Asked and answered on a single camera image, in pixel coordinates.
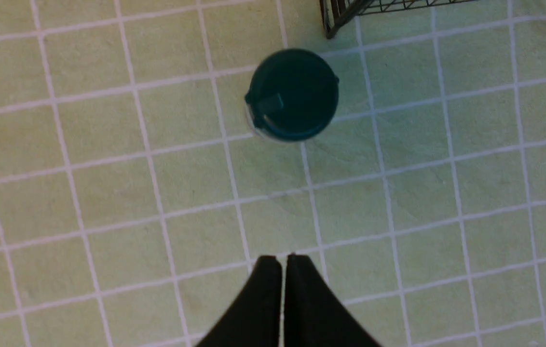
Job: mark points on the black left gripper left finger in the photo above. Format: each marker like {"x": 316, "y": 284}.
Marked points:
{"x": 253, "y": 318}

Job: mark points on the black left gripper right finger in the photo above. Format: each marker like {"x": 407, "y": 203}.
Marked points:
{"x": 313, "y": 315}

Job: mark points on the green-capped white pepper bottle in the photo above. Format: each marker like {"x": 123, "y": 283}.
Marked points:
{"x": 292, "y": 97}

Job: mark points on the green checkered tablecloth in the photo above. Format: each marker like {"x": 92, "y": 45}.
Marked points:
{"x": 135, "y": 197}

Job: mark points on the black wire shelf rack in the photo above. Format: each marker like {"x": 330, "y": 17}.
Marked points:
{"x": 337, "y": 13}

